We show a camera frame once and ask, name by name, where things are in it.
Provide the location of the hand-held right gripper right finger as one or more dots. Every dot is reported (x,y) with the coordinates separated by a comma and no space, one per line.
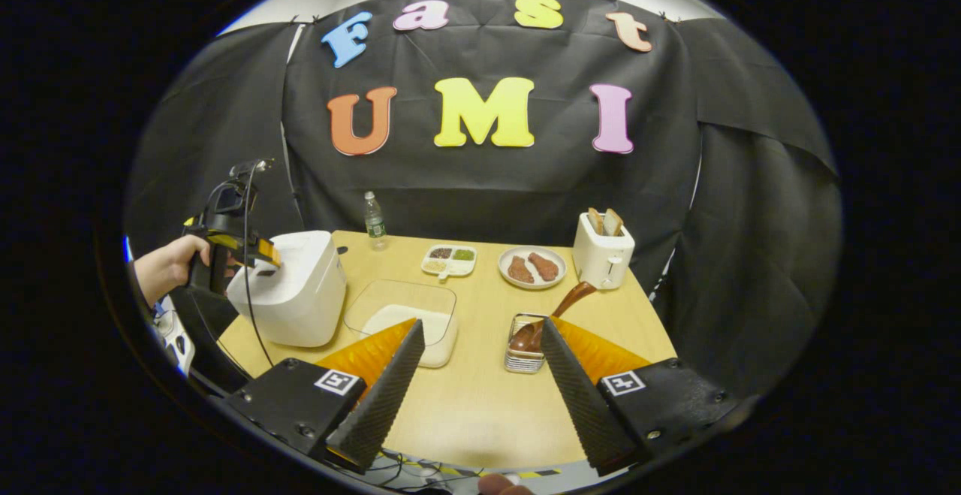
(582,397)

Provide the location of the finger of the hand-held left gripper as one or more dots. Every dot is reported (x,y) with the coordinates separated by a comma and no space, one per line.
(251,249)

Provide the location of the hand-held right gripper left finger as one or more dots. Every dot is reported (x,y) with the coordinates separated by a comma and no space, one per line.
(390,397)

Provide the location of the white rice cooker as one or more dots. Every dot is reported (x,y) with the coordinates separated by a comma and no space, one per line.
(293,300)

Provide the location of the brown wooden spoon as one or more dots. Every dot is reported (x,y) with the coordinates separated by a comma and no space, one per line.
(570,300)

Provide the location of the yellow black hazard tape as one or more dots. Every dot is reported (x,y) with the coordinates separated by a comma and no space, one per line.
(525,473)

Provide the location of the clear plastic box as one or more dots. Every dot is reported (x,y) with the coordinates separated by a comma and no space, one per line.
(398,292)

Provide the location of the white round plate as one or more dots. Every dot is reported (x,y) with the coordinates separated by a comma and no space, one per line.
(559,281)

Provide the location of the clear plastic water bottle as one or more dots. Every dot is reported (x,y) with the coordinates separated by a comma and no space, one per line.
(375,224)

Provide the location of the white toaster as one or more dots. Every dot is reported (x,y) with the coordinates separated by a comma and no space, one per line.
(601,262)

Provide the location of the brown meat piece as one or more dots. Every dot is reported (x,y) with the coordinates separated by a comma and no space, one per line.
(544,266)
(520,270)

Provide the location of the white divided bean dish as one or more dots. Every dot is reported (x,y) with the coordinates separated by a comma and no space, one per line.
(448,262)

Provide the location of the toast bread slice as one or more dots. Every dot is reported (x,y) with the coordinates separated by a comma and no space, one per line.
(595,221)
(613,222)

